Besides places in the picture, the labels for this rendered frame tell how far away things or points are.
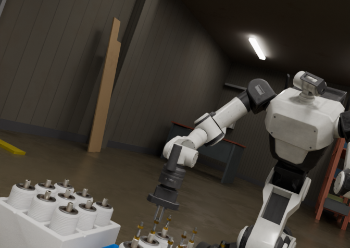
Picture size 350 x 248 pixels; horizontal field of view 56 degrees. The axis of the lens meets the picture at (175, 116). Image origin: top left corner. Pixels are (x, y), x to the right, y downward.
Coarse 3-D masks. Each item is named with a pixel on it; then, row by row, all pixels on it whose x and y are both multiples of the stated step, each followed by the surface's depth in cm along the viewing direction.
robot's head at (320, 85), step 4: (308, 72) 126; (304, 76) 127; (312, 76) 124; (316, 76) 123; (304, 80) 125; (308, 80) 124; (320, 80) 121; (312, 84) 122; (316, 84) 121; (320, 84) 121; (324, 84) 122; (316, 88) 122; (320, 88) 122; (324, 88) 123; (316, 92) 124; (320, 92) 123; (324, 92) 125
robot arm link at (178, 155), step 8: (176, 144) 117; (168, 152) 122; (176, 152) 117; (184, 152) 120; (192, 152) 120; (168, 160) 118; (176, 160) 117; (184, 160) 120; (192, 160) 119; (168, 168) 117; (176, 168) 119; (176, 176) 119
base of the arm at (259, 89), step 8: (256, 80) 144; (264, 80) 143; (248, 88) 143; (256, 88) 143; (264, 88) 142; (256, 96) 142; (264, 96) 141; (272, 96) 141; (256, 104) 141; (264, 104) 143; (256, 112) 149
